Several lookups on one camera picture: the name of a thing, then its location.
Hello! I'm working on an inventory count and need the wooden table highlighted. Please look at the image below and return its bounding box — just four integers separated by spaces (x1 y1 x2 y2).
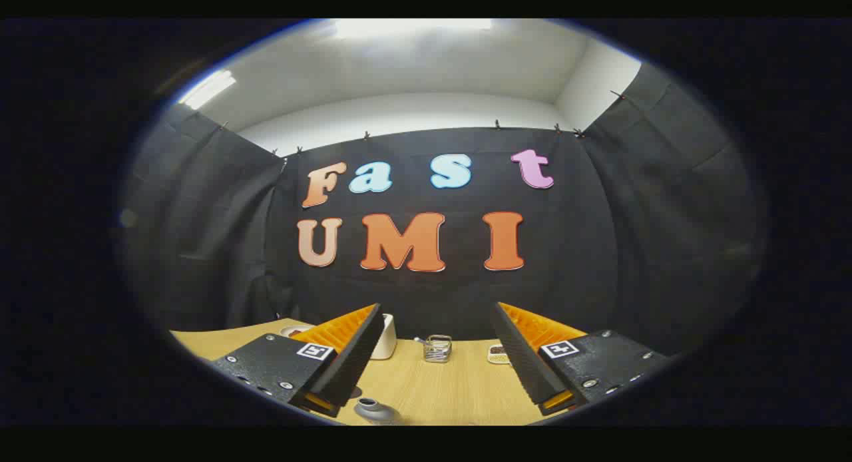
170 318 666 426

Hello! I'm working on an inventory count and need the ceiling light panel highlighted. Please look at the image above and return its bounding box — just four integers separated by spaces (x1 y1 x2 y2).
333 19 493 40
178 69 237 110

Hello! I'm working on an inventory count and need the silver aluminium juice bottle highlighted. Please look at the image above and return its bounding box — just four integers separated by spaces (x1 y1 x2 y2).
353 397 403 426

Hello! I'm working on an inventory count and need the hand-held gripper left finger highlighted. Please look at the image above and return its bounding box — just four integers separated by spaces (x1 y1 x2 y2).
212 304 385 417

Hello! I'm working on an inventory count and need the black backdrop cloth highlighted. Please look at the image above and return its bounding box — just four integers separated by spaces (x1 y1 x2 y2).
123 63 766 356

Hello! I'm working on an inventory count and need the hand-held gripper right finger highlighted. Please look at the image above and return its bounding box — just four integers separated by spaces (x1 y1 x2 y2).
491 302 670 416

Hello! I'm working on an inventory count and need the white toaster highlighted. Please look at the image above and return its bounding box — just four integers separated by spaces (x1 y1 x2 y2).
371 314 397 360

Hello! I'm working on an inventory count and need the wire cutlery holder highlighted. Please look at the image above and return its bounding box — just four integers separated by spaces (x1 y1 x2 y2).
414 334 453 363

